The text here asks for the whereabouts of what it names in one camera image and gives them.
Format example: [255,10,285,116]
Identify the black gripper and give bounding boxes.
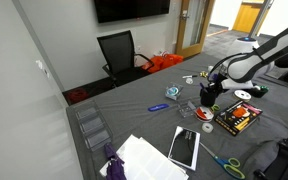
[208,71,233,97]

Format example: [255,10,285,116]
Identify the black cup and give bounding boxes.
[199,87,218,108]

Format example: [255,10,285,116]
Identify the red white ribbon spool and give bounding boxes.
[194,106,215,123]

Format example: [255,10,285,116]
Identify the clear plastic box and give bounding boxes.
[177,100,197,119]

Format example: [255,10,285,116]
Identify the black disposable glove box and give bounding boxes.
[214,99,264,137]

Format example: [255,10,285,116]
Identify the teal ribbon pack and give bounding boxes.
[164,83,184,101]

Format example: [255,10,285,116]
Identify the black tape dispenser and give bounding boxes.
[250,84,270,99]

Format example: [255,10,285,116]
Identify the orange bag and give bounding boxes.
[141,53,185,75]

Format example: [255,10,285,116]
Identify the blue box cutter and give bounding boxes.
[147,103,170,113]

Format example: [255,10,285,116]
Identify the black white booklet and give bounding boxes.
[167,125,202,172]

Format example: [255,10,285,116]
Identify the wooden glass door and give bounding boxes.
[175,0,216,60]

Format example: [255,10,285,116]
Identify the yellow wooden door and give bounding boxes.
[232,1,266,34]

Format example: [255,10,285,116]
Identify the grey tablecloth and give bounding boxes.
[65,51,288,180]

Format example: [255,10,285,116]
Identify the white label sheets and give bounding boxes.
[99,134,190,180]

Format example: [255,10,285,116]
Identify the black mesh office chair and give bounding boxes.
[96,29,155,89]

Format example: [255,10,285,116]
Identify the purple glove bundle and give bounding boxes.
[103,143,128,180]

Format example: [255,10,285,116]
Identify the clear plastic organizer tray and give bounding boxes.
[73,99,114,153]

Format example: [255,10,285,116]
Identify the light wrist camera block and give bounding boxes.
[222,78,255,91]

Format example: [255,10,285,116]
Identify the black wall television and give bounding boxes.
[93,0,172,24]

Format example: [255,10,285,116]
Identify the red coiled cable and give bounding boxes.
[67,88,90,105]

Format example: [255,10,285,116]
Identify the white wall switch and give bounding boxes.
[35,59,51,78]

